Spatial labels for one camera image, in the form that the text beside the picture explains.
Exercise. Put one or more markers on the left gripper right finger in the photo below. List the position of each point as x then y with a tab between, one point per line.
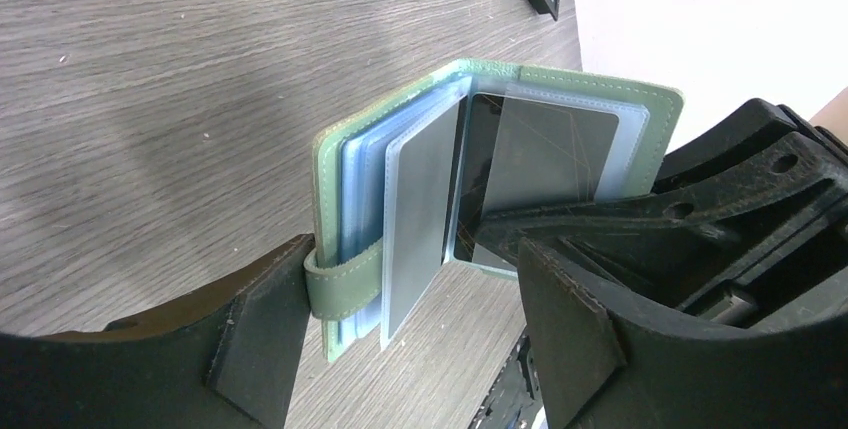
610	358

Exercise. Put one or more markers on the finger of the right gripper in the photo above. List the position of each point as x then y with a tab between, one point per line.
745	226

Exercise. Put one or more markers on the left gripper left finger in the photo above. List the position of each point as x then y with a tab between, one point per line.
225	355

